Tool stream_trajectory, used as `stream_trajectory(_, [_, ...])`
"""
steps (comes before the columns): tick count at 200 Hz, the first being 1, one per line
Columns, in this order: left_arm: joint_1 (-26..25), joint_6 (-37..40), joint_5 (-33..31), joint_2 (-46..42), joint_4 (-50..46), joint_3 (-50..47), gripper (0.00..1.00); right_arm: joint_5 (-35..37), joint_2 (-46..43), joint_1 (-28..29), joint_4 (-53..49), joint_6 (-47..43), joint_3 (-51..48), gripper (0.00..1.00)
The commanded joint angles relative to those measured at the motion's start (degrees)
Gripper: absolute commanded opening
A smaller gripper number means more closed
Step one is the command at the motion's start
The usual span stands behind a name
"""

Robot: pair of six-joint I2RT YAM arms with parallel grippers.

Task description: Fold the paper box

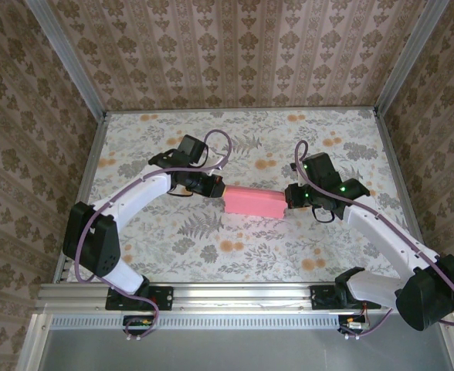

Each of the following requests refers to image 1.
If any pink and white paper box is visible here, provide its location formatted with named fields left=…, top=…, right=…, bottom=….
left=223, top=184, right=286, bottom=220

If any floral print tablecloth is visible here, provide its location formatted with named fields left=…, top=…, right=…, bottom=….
left=67, top=110, right=425, bottom=283

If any black power connector block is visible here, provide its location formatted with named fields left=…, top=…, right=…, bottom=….
left=337, top=315, right=369, bottom=334
left=123, top=315, right=153, bottom=335

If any grey metal panel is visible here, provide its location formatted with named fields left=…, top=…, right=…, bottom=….
left=37, top=327, right=454, bottom=371

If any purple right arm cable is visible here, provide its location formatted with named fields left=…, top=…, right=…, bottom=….
left=294, top=140, right=454, bottom=341

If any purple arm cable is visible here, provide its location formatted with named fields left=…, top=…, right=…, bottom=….
left=294, top=140, right=454, bottom=341
left=74, top=129, right=235, bottom=343

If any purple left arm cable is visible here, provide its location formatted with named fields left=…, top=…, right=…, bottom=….
left=74, top=129, right=235, bottom=343

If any thin aluminium wall-side rail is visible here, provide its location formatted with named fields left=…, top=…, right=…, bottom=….
left=105, top=107, right=378, bottom=114

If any aluminium table side rail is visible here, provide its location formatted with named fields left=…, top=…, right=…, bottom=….
left=374, top=110, right=435, bottom=283
left=53, top=111, right=109, bottom=283

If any aluminium table edge rail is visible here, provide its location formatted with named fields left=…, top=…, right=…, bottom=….
left=33, top=281, right=454, bottom=314

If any slotted grey cable duct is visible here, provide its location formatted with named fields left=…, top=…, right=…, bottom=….
left=51, top=313, right=342, bottom=330

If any aluminium frame post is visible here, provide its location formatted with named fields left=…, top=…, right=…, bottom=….
left=375, top=0, right=454, bottom=115
left=22, top=0, right=108, bottom=117

